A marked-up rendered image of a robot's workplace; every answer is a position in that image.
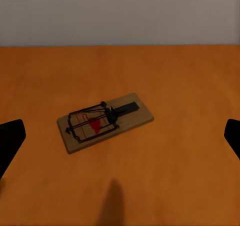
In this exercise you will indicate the cabinet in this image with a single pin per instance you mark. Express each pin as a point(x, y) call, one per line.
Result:
point(178, 170)

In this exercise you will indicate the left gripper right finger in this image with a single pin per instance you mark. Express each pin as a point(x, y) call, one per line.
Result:
point(232, 135)

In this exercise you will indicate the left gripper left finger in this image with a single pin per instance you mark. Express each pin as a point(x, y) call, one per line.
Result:
point(12, 136)

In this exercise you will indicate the mousetrap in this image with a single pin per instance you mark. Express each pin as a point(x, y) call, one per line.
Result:
point(89, 126)

